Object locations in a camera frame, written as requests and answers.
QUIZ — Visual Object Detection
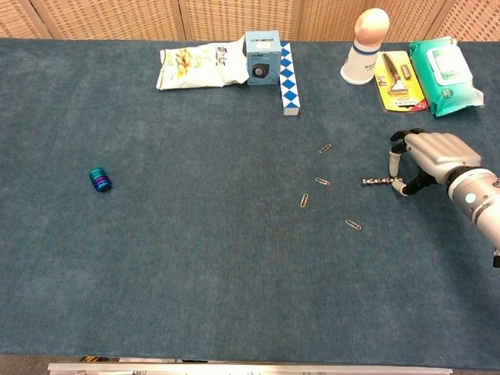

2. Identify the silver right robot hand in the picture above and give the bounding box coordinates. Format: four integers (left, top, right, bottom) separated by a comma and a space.
388, 128, 482, 196

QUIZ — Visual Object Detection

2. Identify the small metal chain tool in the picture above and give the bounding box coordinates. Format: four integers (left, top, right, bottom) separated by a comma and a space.
361, 176, 405, 188

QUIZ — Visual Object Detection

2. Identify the green wet wipes pack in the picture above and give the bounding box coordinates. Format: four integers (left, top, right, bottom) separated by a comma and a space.
409, 36, 485, 118

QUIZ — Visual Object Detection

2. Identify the yellow razor blister pack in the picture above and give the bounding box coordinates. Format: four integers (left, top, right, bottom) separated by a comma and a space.
373, 50, 429, 113

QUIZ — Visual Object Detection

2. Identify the white paper cup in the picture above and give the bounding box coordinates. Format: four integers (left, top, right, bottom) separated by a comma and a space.
340, 41, 379, 85

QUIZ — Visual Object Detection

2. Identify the peach egg-shaped object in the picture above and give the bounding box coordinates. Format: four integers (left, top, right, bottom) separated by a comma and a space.
357, 8, 391, 50

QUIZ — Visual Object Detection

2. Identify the blue white snake puzzle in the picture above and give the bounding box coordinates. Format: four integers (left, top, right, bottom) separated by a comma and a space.
278, 41, 302, 117

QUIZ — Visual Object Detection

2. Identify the light blue speaker box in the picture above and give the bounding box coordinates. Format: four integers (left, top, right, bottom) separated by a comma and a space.
242, 30, 282, 86

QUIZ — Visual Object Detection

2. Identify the teal felt table cloth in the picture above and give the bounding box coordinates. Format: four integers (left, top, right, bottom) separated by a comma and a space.
0, 37, 500, 367

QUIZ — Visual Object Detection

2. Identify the wicker folding screen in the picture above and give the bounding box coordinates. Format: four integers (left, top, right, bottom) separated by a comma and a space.
0, 0, 500, 42

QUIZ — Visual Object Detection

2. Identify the white peanut snack bag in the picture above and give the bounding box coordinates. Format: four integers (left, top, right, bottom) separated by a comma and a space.
155, 38, 250, 91

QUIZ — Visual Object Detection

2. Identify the blue metallic cylinder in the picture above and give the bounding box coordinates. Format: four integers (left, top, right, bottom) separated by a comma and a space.
87, 166, 113, 193

